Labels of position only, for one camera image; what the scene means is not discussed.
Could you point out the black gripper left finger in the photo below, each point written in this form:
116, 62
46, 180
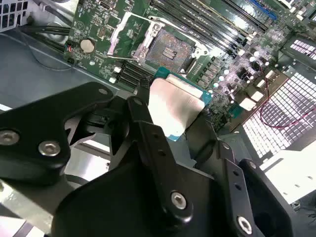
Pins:
37, 118

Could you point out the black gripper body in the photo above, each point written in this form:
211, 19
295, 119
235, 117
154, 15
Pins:
111, 202

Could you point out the silver topped CPU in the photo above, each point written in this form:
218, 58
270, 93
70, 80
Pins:
172, 103

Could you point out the metal socket cover frame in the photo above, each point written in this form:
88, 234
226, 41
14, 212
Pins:
117, 34

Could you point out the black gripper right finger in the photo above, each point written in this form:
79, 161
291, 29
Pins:
234, 177

